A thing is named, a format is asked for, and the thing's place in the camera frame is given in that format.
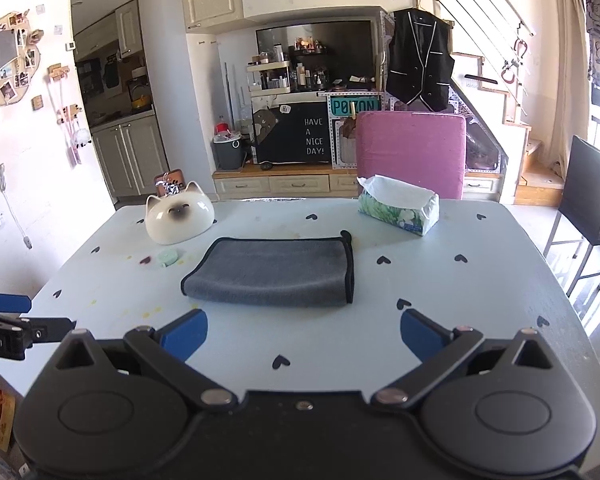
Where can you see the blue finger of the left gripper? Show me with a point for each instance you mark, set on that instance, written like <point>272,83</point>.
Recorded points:
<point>14,303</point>

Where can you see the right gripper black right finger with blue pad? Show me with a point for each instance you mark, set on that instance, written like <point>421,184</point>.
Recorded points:
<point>441,353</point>

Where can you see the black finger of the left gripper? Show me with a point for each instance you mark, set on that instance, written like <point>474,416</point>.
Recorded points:
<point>17,335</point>

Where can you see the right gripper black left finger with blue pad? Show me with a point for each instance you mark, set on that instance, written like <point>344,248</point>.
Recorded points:
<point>163,354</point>

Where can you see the purple grey microfiber towel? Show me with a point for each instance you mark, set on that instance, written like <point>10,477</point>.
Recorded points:
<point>307,273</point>

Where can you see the mint green small coaster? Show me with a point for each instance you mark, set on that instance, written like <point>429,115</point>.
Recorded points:
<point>168,257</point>

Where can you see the white ceramic cat bowl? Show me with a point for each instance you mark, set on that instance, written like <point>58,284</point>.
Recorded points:
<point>178,217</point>

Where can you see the green floral tissue box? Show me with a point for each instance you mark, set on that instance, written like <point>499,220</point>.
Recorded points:
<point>400,204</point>

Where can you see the cream drawer sideboard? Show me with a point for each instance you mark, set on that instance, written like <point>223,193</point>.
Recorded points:
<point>251,181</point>

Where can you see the wooden staircase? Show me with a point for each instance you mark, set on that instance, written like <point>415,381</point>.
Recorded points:
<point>504,155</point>

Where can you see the cream kitchen cabinets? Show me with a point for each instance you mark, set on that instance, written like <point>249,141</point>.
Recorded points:
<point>131,154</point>

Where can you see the pink upholstered chair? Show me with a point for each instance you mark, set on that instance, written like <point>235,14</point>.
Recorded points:
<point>424,149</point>

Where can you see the black metal chair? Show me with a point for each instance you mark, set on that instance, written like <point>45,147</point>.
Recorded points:
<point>580,204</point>

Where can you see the grey trash bin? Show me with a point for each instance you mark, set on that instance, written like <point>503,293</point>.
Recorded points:
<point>228,149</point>

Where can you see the teal potion sign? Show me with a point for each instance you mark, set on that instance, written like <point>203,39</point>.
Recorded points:
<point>349,104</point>

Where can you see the black vest white trim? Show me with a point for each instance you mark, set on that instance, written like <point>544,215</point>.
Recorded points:
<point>420,62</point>

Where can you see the cream tiered bottle shelf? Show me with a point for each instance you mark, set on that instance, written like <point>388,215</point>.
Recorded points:
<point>269,73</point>

